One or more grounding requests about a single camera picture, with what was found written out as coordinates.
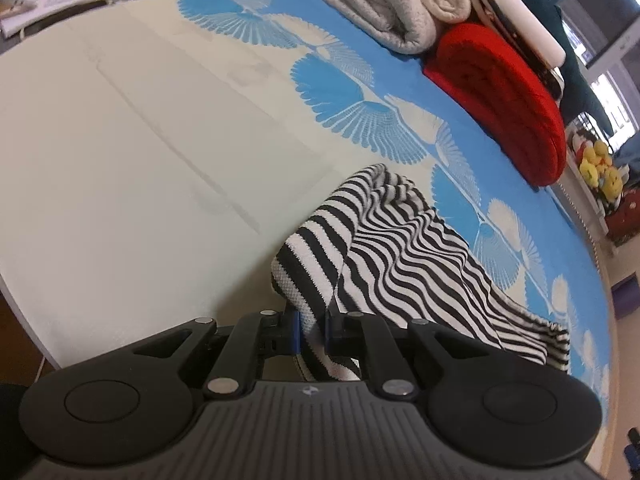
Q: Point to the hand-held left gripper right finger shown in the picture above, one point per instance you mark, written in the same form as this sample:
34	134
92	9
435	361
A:
328	332

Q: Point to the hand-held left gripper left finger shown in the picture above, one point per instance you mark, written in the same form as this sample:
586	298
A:
296	332

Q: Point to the black white striped garment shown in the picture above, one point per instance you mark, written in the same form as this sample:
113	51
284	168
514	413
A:
400	260

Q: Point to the blue fan-pattern bed sheet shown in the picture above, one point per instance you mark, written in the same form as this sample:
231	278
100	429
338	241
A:
125	160

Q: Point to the red folded blanket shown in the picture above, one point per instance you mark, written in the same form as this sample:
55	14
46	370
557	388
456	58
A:
500	100

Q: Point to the purple box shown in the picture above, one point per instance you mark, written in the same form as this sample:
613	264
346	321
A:
625	295

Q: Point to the red patterned cushion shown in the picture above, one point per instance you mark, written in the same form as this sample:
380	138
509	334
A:
622	225

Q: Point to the yellow plush toys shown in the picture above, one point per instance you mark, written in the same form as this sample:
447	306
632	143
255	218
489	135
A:
602	170

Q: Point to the teal curtain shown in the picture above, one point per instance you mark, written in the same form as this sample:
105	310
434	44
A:
570	60

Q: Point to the white folded cloth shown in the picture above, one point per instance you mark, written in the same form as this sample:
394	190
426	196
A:
520	5

